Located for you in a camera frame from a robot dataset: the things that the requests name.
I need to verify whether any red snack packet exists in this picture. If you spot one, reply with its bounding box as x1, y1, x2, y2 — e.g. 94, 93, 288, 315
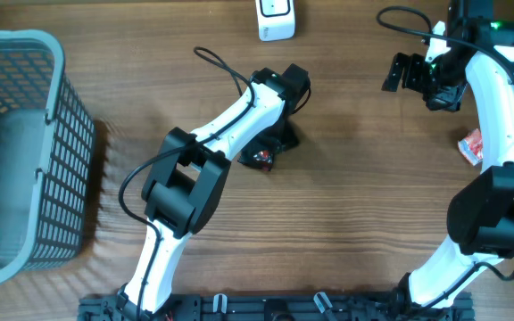
458, 128, 483, 166

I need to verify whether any black right camera cable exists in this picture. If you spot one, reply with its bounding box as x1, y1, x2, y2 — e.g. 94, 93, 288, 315
376, 4, 514, 313

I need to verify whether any black left camera cable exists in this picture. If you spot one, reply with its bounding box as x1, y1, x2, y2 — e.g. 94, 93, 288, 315
117, 45, 258, 321

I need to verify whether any black camera cable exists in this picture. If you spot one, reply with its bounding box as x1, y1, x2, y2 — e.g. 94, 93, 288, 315
117, 45, 258, 321
376, 4, 514, 313

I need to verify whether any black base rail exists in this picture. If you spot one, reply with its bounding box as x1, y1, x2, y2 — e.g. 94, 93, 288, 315
77, 292, 476, 321

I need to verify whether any black hex wrench packet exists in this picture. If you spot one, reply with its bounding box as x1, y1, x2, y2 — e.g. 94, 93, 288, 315
237, 149, 274, 171

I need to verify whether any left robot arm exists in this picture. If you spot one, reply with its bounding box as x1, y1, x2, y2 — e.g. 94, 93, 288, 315
116, 64, 311, 320

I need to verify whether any grey plastic basket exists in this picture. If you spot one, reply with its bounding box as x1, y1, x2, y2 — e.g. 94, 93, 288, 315
0, 29, 96, 284

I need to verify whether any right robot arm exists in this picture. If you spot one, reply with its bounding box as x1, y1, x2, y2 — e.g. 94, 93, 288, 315
383, 0, 514, 320

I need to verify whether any white barcode scanner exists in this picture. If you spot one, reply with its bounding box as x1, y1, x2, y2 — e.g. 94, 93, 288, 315
255, 0, 296, 42

